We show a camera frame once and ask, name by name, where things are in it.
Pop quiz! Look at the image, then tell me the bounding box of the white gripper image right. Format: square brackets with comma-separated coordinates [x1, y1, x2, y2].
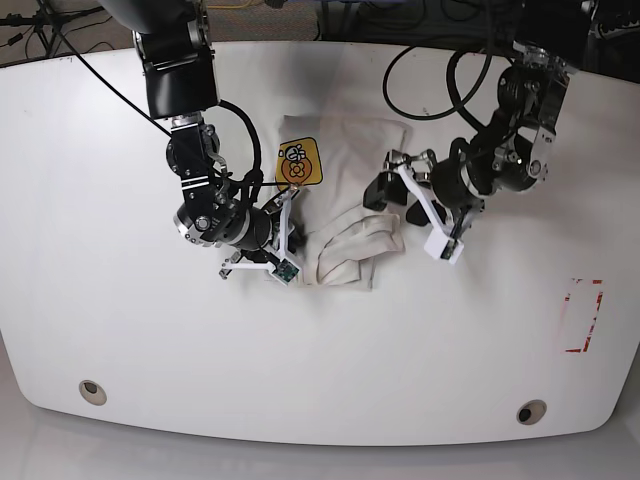
[363, 149, 484, 240]

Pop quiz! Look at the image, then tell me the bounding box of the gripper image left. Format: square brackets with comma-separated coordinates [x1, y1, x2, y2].
[219, 187, 306, 278]

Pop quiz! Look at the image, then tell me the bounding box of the white T-shirt with yellow logo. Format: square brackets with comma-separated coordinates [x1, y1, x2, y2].
[274, 115, 412, 290]

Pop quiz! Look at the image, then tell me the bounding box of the red tape rectangle marking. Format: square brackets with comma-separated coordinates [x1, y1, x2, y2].
[558, 278, 604, 354]

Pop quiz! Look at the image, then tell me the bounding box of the white power strip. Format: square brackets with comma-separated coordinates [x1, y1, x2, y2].
[596, 11, 639, 40]

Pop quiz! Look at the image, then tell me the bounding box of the black tripod stand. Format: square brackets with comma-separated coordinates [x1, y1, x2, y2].
[1, 1, 105, 59]

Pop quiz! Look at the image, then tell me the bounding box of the wrist camera board image left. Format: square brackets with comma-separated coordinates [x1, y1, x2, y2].
[270, 259, 300, 286]

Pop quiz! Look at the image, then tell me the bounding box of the wrist camera board image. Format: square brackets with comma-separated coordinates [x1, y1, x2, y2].
[424, 228, 464, 265]
[270, 259, 300, 286]

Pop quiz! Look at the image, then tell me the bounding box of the wrist camera board image right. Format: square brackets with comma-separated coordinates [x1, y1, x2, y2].
[424, 228, 464, 265]

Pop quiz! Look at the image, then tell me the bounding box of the right table cable grommet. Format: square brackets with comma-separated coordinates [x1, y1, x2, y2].
[516, 399, 547, 426]

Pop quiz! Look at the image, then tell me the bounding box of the table cable grommet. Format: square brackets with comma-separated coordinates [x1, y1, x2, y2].
[79, 380, 107, 406]
[516, 399, 547, 426]

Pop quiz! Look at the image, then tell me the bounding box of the left table cable grommet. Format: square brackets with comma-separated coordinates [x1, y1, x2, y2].
[79, 380, 107, 406]

